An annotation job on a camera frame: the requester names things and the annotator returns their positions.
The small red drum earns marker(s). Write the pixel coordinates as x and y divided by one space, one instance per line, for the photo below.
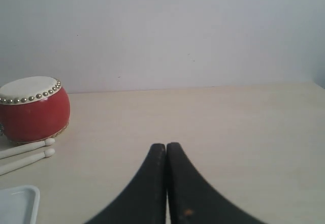
33 109

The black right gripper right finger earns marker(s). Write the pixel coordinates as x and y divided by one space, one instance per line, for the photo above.
192 199

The white wooden drumstick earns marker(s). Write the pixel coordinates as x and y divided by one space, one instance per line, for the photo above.
26 148
26 161

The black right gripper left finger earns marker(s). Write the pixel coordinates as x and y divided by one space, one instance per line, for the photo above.
144 199

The white rectangular plastic tray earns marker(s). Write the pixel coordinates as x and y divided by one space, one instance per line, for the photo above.
20 204

